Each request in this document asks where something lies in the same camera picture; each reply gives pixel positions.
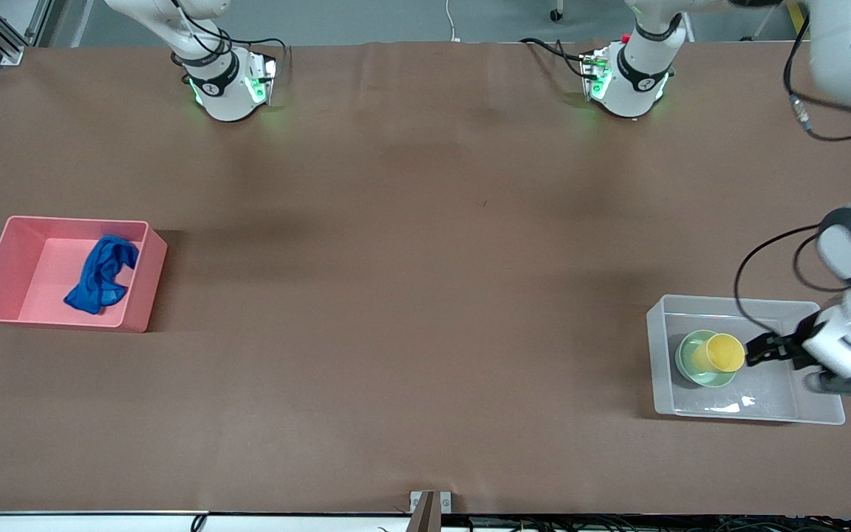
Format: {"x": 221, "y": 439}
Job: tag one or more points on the blue cloth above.
{"x": 100, "y": 277}

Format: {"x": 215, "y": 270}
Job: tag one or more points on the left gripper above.
{"x": 793, "y": 340}

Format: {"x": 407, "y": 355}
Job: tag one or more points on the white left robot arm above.
{"x": 632, "y": 92}

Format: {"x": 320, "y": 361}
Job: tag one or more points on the grey metal camera bracket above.
{"x": 430, "y": 510}

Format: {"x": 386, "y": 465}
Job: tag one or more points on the clear plastic box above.
{"x": 765, "y": 399}

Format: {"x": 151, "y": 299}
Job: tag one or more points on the pink plastic box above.
{"x": 34, "y": 273}

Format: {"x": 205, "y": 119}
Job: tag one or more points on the yellow plastic cup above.
{"x": 721, "y": 353}

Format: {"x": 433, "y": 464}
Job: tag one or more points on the mint green bowl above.
{"x": 691, "y": 369}

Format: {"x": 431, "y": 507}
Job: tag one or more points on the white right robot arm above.
{"x": 230, "y": 100}

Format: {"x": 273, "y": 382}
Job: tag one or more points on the brown paper table cover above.
{"x": 425, "y": 310}

